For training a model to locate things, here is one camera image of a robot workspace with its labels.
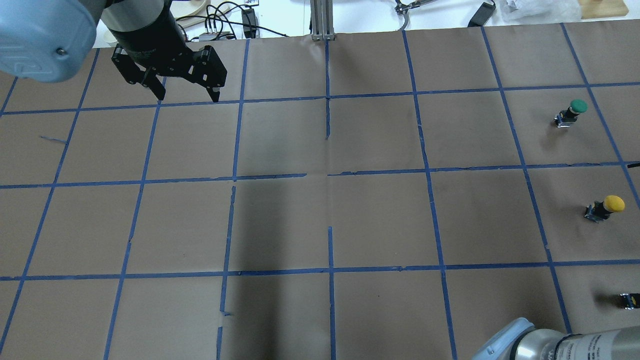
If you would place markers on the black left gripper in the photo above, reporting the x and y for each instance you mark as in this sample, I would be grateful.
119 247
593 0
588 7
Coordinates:
151 37

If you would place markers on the yellow push button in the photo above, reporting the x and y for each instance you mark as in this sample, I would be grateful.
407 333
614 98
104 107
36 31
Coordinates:
598 212

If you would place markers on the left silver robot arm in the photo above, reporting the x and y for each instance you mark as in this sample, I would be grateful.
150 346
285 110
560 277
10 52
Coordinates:
48 41

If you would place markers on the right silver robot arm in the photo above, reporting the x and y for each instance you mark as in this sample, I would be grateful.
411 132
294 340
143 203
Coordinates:
520 340

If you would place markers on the green push button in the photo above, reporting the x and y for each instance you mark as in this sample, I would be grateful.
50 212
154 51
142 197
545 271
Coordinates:
567 117

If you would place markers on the black power adapter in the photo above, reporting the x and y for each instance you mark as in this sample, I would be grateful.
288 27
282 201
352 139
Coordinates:
250 22

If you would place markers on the clear plastic bag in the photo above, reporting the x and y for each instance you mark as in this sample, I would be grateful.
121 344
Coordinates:
539 11

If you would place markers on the wooden cutting board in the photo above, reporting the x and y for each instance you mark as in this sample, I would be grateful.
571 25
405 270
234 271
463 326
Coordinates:
601 9

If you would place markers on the aluminium frame post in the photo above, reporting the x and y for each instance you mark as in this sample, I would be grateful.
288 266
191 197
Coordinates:
322 20

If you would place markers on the small black switch block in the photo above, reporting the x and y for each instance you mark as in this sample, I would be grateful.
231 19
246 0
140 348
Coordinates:
629 300

